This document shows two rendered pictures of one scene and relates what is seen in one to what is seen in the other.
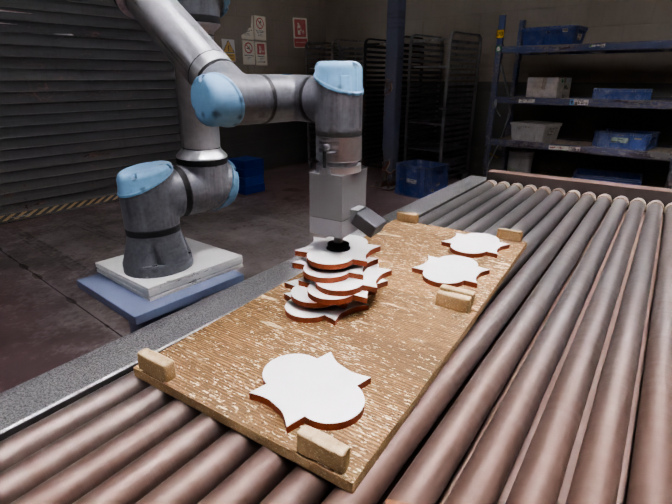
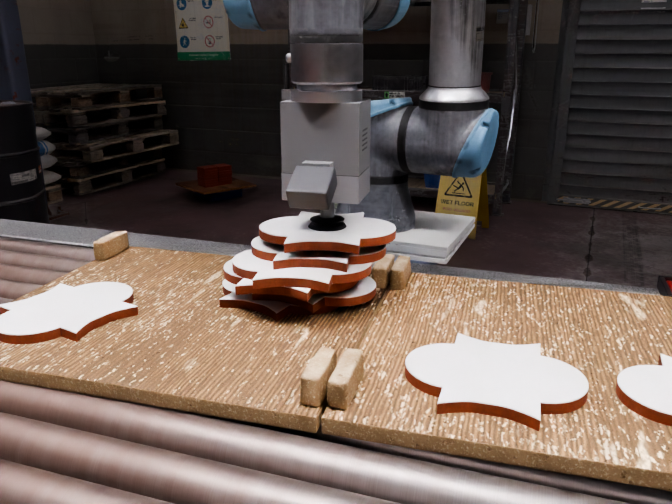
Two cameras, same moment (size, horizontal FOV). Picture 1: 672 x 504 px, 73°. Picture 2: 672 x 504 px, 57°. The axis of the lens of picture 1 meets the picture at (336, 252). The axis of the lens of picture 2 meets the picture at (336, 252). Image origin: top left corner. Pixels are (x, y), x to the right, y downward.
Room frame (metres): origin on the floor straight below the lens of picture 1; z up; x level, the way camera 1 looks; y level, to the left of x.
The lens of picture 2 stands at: (0.57, -0.64, 1.21)
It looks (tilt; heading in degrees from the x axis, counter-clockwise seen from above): 18 degrees down; 73
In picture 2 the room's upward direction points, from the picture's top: straight up
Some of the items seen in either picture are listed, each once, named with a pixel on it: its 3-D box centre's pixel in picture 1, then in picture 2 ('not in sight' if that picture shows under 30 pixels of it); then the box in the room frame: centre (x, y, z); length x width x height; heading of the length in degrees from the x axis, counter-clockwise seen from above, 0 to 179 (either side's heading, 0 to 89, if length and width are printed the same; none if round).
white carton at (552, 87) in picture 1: (548, 87); not in sight; (5.21, -2.30, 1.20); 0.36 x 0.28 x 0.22; 38
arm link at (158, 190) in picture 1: (151, 194); (381, 134); (0.97, 0.41, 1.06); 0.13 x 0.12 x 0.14; 136
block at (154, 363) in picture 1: (156, 364); (111, 244); (0.51, 0.24, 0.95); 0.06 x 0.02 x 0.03; 57
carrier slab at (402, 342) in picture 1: (323, 341); (191, 311); (0.60, 0.02, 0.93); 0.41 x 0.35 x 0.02; 147
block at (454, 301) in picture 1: (453, 300); (319, 375); (0.69, -0.20, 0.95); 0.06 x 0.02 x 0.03; 57
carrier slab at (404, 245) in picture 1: (426, 256); (575, 357); (0.94, -0.20, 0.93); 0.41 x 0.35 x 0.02; 148
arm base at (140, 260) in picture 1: (156, 245); (375, 197); (0.97, 0.41, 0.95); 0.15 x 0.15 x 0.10
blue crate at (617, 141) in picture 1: (625, 139); not in sight; (4.68, -2.92, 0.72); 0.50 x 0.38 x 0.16; 43
